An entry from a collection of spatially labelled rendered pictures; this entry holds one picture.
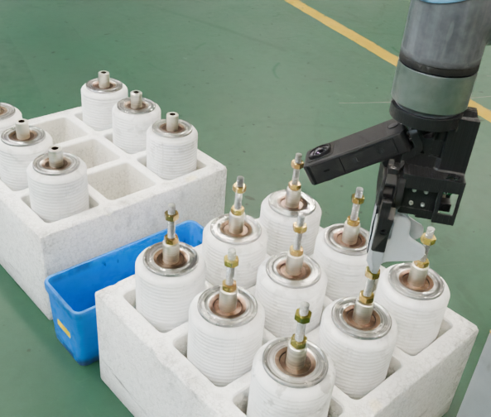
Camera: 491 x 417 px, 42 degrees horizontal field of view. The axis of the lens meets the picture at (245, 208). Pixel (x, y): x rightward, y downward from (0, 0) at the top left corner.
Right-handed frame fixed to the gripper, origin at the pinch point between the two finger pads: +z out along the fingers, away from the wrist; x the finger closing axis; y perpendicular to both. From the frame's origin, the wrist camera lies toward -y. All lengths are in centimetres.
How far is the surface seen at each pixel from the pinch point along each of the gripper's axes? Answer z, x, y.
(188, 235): 25, 32, -30
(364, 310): 7.0, -1.1, 0.6
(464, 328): 16.4, 9.9, 15.9
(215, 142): 34, 86, -37
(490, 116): 35, 132, 40
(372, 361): 11.8, -4.4, 2.5
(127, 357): 22.6, -1.9, -29.8
